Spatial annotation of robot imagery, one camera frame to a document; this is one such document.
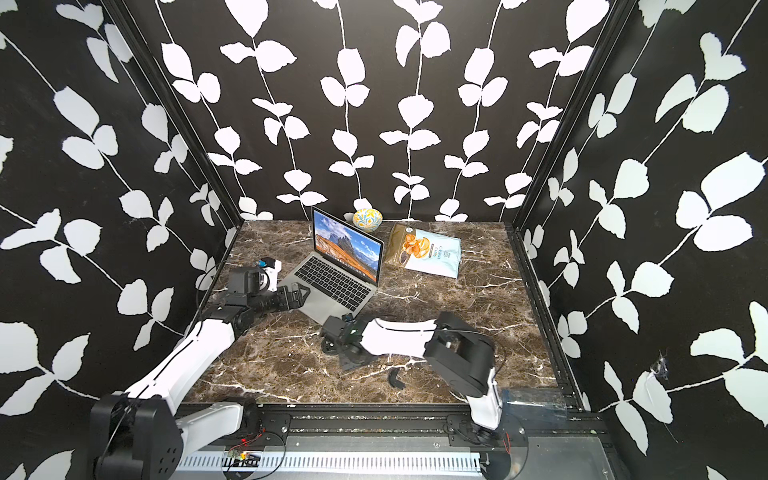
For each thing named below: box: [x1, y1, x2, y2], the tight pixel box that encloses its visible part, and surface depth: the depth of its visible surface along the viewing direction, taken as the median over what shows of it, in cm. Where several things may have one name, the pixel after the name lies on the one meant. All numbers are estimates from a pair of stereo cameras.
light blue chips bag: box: [385, 222, 462, 279], surface depth 111 cm
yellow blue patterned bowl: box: [352, 208, 383, 233], surface depth 121 cm
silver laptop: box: [280, 206, 385, 325], surface depth 102 cm
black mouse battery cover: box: [388, 367, 406, 390], surface depth 84 cm
